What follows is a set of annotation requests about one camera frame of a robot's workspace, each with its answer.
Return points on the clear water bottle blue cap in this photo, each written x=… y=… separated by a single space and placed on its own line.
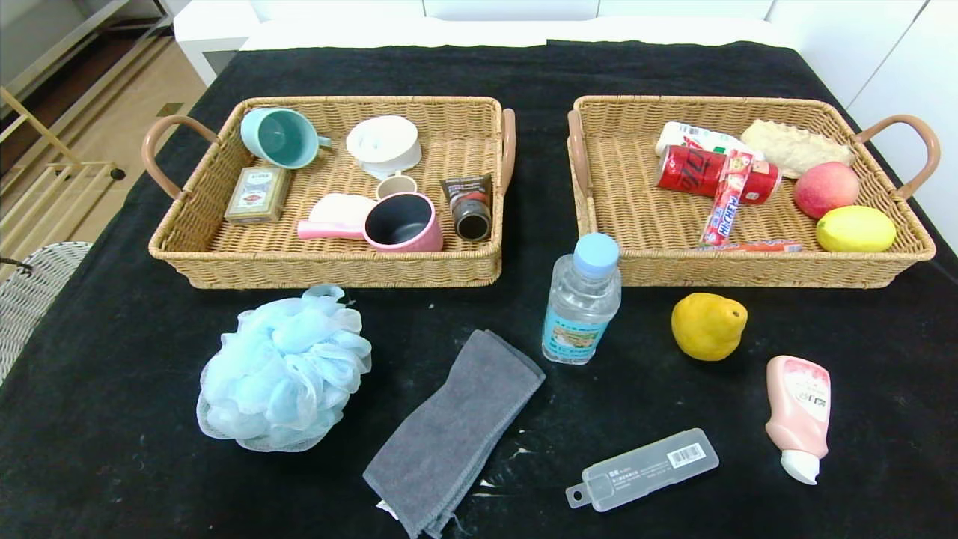
x=580 y=314

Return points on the light blue bath loofah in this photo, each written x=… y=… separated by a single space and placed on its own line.
x=284 y=374

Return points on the yellow pear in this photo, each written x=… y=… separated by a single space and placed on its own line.
x=707 y=327

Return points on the pink lotion bottle white cap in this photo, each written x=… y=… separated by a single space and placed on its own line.
x=797 y=404

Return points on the wicker basket with household items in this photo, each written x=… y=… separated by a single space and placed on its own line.
x=449 y=150

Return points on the wicker basket with food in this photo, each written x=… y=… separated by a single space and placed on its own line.
x=636 y=202

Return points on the black cosmetic tube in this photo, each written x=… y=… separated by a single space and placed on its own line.
x=470 y=217

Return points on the pink mug dark inside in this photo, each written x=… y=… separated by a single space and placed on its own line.
x=397 y=218

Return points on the small beige cup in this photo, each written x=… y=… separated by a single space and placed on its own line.
x=397 y=185

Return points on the white round lid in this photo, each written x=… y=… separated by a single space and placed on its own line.
x=383 y=142

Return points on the grey folded towel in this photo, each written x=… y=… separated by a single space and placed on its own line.
x=449 y=434

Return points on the red cola can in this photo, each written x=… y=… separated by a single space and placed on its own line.
x=688 y=171

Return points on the green gold card box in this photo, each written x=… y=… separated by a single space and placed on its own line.
x=257 y=195

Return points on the teal cup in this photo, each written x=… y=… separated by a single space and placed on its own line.
x=281 y=138

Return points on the white snack packet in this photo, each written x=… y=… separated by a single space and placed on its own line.
x=685 y=135

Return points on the red sausage stick pack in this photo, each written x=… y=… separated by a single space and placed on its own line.
x=724 y=209

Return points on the clear plastic case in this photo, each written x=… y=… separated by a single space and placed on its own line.
x=644 y=468

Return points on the thin orange sausage stick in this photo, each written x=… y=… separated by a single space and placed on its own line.
x=756 y=245

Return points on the white cabinet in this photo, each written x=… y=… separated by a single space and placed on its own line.
x=337 y=22

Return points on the beige bread loaf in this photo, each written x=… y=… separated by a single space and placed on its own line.
x=793 y=146

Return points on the red apple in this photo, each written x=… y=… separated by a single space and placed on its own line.
x=827 y=189

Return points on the yellow lemon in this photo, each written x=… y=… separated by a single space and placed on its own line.
x=855 y=229

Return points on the yellow wooden rack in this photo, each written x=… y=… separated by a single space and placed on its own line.
x=90 y=168

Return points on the white wicker chair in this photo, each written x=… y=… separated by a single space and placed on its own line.
x=37 y=292

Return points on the grey low shelf unit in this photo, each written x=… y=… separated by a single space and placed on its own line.
x=45 y=30

